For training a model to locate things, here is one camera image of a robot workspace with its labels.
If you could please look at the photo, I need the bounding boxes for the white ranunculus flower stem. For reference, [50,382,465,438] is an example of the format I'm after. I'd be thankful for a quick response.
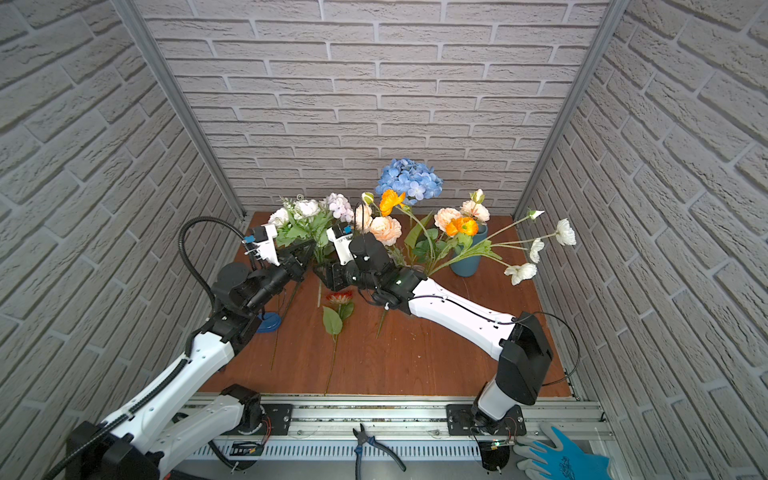
[427,210,577,285]

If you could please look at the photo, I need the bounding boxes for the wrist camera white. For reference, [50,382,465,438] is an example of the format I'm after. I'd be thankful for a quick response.
[326,224,354,266]
[241,224,280,266]

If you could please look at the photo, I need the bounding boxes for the blue handled pliers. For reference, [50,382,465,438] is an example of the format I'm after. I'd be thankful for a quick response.
[352,423,407,480]

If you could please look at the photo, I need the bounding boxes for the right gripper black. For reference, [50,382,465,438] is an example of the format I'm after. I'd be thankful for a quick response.
[316,256,386,296]

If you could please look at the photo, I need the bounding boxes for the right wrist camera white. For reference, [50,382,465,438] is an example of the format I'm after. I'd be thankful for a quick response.
[326,224,354,266]

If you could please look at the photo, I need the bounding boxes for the clear glass vase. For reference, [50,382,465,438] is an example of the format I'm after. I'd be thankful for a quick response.
[407,254,429,275]

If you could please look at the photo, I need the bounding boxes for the black corrugated cable conduit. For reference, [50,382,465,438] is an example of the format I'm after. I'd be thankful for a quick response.
[41,215,247,480]

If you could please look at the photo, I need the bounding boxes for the red gerbera flower stem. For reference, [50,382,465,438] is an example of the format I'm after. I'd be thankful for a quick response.
[322,290,355,394]

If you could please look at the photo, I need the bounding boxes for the white lilac bouquet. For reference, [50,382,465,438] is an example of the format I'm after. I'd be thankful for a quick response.
[376,310,389,338]
[267,193,353,286]

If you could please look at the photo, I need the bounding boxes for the teal ceramic vase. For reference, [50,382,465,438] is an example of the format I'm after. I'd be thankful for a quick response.
[449,225,490,278]

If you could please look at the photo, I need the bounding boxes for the aluminium mounting rail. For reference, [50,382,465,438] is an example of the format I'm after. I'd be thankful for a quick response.
[215,394,614,461]

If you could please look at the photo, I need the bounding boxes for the blue hydrangea flower stem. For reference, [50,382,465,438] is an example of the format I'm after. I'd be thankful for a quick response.
[375,157,445,265]

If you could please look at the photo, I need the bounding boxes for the peach rose flower stem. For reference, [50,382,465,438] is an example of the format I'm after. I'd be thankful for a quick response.
[417,189,490,268]

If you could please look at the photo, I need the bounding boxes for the blue oval dish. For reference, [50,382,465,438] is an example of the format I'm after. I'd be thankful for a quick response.
[256,312,282,334]

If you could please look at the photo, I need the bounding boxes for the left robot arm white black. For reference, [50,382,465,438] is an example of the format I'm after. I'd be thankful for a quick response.
[46,240,315,479]

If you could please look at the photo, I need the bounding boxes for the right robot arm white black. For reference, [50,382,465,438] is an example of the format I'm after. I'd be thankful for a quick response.
[321,225,554,426]

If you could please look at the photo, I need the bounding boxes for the blue grey work glove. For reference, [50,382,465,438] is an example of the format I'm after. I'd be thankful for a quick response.
[513,422,610,480]

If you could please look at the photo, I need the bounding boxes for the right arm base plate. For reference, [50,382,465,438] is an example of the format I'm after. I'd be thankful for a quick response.
[446,404,527,437]

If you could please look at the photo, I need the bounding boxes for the orange yellow flower stem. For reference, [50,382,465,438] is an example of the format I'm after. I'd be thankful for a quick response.
[377,188,481,265]

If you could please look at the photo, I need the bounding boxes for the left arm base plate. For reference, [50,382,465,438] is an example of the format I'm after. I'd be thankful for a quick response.
[225,403,293,437]

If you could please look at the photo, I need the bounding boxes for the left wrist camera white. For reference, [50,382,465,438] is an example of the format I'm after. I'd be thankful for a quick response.
[241,224,280,266]

